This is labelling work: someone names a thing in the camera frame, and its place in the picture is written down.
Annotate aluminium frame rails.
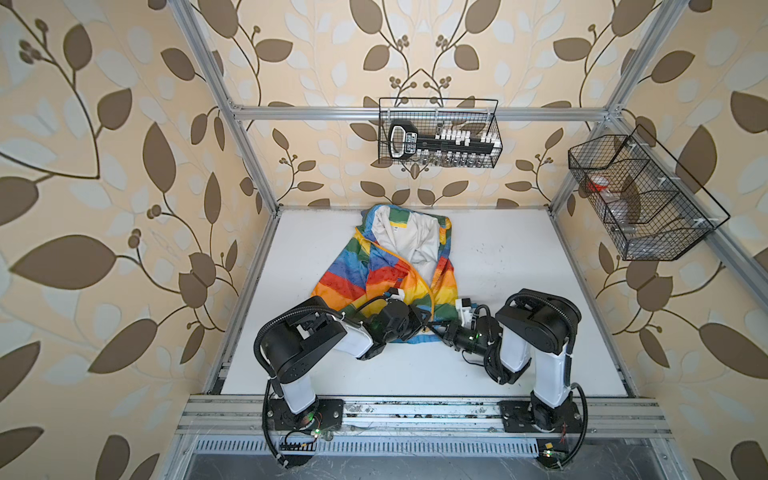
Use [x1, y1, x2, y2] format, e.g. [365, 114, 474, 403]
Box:
[161, 0, 768, 480]

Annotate base cable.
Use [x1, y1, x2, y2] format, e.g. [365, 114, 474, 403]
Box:
[535, 382, 595, 470]
[256, 377, 328, 469]

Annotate black wire basket wall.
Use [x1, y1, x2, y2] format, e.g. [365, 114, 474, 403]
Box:
[568, 125, 731, 262]
[378, 96, 503, 169]

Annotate black wire basket back wall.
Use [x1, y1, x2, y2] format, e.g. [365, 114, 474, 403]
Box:
[378, 96, 503, 169]

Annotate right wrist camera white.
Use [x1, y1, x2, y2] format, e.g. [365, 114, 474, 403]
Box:
[455, 297, 478, 329]

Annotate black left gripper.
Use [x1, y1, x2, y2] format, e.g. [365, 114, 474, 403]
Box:
[384, 303, 436, 346]

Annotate red lidded clear container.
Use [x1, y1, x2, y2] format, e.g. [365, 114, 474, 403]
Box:
[584, 175, 611, 194]

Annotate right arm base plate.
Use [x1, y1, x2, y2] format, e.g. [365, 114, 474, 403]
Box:
[498, 400, 584, 434]

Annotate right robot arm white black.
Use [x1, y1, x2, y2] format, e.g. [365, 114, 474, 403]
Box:
[428, 288, 581, 432]

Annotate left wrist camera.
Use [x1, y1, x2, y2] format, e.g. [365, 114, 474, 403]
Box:
[383, 288, 405, 302]

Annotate right base cable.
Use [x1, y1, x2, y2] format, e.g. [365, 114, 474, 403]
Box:
[535, 382, 595, 470]

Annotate black wire basket right wall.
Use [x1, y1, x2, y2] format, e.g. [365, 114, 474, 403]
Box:
[568, 125, 731, 262]

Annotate black white tool in basket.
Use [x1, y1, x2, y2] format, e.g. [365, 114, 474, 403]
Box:
[384, 120, 503, 160]

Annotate left base cable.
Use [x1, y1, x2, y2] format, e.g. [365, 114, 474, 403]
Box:
[256, 377, 328, 469]

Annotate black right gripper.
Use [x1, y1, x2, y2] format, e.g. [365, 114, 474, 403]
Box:
[428, 319, 493, 362]

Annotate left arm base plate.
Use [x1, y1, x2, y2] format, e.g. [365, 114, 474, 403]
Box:
[263, 398, 345, 432]

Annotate rainbow coloured jacket white lining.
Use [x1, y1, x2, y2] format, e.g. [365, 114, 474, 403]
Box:
[312, 204, 460, 344]

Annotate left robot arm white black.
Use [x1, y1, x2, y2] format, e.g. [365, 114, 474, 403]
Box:
[253, 289, 431, 416]

